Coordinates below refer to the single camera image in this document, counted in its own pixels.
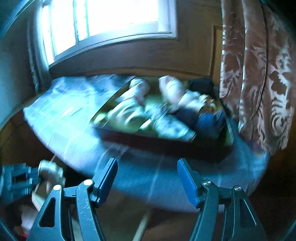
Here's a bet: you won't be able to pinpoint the blue checked cloth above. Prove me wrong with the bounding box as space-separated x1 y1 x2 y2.
23 74 269 212

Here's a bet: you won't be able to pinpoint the wooden cabinet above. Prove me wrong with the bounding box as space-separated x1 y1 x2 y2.
1 112 295 240

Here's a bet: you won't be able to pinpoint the gold metal tray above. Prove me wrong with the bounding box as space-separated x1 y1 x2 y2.
90 75 234 162

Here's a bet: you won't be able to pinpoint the pink white sock bundle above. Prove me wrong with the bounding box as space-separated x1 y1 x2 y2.
116 78 150 106

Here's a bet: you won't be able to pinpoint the light blue sock pair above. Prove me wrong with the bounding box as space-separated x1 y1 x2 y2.
145 104 196 142

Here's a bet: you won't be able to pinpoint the black sock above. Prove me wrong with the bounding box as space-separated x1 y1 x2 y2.
188 77 214 96

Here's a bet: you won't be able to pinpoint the brown floral curtain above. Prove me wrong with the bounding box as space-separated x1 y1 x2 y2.
219 1 295 155

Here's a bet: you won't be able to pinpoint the cream socks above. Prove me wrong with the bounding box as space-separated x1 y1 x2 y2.
159 75 218 114

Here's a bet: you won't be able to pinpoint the dark blue sock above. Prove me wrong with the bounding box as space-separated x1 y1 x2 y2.
173 108 226 140

